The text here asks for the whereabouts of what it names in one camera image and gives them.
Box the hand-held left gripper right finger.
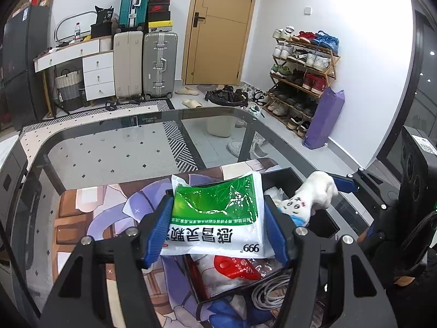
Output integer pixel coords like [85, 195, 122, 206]
[264, 196, 398, 328]

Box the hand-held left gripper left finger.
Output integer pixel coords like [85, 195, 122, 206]
[39, 195, 175, 328]

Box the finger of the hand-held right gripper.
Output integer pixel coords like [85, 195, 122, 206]
[329, 169, 400, 212]

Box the white plush toy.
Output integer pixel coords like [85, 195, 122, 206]
[276, 171, 339, 227]

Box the black cardboard box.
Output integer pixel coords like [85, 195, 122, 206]
[166, 167, 341, 305]

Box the green and white medicine bag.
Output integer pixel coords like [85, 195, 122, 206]
[160, 172, 278, 259]

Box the red and white plastic bag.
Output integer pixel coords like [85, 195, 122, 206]
[190, 253, 291, 298]

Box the white cable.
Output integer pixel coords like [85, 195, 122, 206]
[250, 273, 295, 310]

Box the person's right hand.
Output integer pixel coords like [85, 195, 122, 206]
[392, 274, 419, 287]

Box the purple bag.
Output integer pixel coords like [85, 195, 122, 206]
[302, 87, 346, 150]

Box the printed desk mat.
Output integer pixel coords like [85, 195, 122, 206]
[53, 158, 342, 328]

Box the striped rug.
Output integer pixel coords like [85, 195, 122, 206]
[20, 98, 199, 175]

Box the white sneaker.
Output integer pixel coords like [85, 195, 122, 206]
[227, 140, 244, 158]

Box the wooden shoe rack with shoes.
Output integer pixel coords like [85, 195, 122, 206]
[267, 25, 340, 137]

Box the white trash bin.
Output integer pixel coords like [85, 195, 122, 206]
[206, 115, 237, 138]

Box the white side cabinet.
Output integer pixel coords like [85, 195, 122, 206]
[0, 133, 29, 219]

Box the silver suitcase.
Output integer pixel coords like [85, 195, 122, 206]
[143, 32, 179, 99]

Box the wicker basket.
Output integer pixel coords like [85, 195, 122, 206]
[55, 69, 84, 112]

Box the white dresser with drawers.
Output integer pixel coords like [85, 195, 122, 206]
[33, 37, 117, 101]

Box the beige suitcase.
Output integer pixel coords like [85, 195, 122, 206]
[113, 31, 144, 99]

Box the wooden door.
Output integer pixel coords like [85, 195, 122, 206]
[182, 0, 260, 85]

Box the yellow and black shoe box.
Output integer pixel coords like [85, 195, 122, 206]
[149, 20, 173, 34]

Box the black storage box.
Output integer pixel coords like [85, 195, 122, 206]
[90, 22, 114, 39]

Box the dark grey refrigerator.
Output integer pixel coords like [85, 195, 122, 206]
[0, 5, 52, 124]

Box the black paper bag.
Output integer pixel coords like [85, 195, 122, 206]
[95, 5, 114, 24]

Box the teal suitcase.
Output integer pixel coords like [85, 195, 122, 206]
[118, 0, 152, 30]

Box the oval mirror frame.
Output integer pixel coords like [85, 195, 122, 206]
[55, 11, 98, 43]

